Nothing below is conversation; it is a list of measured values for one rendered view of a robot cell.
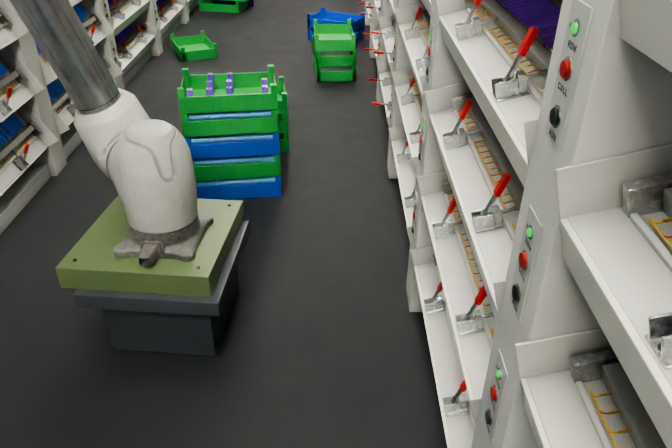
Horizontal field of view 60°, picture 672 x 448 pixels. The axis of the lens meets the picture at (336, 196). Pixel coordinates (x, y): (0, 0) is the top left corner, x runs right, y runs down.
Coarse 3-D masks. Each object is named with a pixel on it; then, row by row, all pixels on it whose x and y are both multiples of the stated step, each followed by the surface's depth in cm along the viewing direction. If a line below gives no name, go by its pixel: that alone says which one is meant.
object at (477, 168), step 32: (448, 96) 118; (448, 128) 113; (480, 128) 105; (448, 160) 102; (480, 160) 98; (480, 192) 91; (512, 192) 86; (480, 224) 83; (512, 224) 81; (480, 256) 78
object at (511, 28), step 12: (492, 0) 101; (492, 12) 97; (504, 12) 94; (504, 24) 90; (516, 24) 88; (516, 36) 84; (540, 48) 77; (528, 60) 78; (540, 60) 74; (528, 72) 75
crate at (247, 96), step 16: (272, 64) 194; (192, 80) 193; (224, 80) 194; (240, 80) 195; (256, 80) 196; (272, 80) 195; (192, 96) 175; (208, 96) 176; (224, 96) 177; (240, 96) 178; (256, 96) 178; (272, 96) 179; (192, 112) 178; (208, 112) 179
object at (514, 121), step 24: (456, 0) 108; (456, 48) 94; (480, 48) 90; (504, 48) 87; (480, 72) 82; (504, 72) 80; (480, 96) 80; (528, 96) 72; (504, 120) 68; (528, 120) 56; (504, 144) 70; (528, 144) 57
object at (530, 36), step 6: (528, 30) 70; (534, 30) 69; (528, 36) 69; (534, 36) 69; (522, 42) 70; (528, 42) 69; (522, 48) 70; (528, 48) 70; (522, 54) 70; (516, 60) 71; (516, 66) 71; (510, 72) 72; (510, 78) 72
